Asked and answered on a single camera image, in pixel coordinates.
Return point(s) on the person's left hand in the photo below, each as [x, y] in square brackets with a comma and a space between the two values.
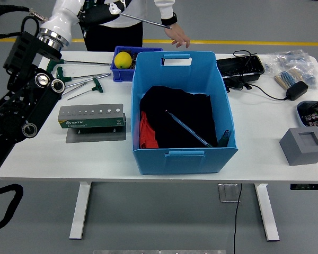
[178, 34]

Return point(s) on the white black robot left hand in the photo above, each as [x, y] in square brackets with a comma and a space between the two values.
[63, 13]

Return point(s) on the green grey hex key holder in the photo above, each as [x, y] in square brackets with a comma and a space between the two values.
[95, 122]

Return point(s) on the large blue folding box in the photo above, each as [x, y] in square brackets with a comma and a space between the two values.
[185, 164]

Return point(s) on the person's left forearm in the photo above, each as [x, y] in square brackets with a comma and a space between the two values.
[164, 8]

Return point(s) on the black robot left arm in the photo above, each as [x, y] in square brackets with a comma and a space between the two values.
[34, 105]

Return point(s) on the black wrist watch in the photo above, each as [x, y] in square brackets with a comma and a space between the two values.
[172, 18]

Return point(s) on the person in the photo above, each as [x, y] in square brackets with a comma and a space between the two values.
[116, 37]

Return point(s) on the yellow ball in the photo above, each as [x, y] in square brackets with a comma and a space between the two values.
[122, 61]

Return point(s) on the black plastic tray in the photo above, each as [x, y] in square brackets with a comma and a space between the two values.
[236, 66]

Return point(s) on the small blue parts bin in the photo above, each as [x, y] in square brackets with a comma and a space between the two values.
[122, 76]

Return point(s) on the black cloth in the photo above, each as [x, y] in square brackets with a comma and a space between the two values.
[180, 105]

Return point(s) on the red cloth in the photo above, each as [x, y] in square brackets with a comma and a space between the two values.
[147, 132]

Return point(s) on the taped resistor strip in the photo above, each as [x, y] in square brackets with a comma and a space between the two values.
[287, 78]

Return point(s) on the clear plastic component bags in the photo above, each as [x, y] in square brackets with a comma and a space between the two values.
[294, 61]

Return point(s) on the black power adapter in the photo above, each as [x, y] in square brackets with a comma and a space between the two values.
[296, 90]

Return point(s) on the blue white bowl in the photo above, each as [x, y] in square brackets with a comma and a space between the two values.
[300, 117]

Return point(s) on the mixed electronic parts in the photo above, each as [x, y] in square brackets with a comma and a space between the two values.
[315, 116]

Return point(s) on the metal floor socket plate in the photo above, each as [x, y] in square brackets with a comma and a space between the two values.
[229, 193]

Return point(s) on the grey block with square recess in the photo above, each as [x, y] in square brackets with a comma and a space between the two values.
[299, 156]

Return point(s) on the white table leg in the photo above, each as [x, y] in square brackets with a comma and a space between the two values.
[80, 211]
[267, 211]

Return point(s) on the black table control panel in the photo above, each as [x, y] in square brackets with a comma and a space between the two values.
[307, 186]

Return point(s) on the grey metal base plate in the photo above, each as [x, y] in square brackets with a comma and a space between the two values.
[95, 136]

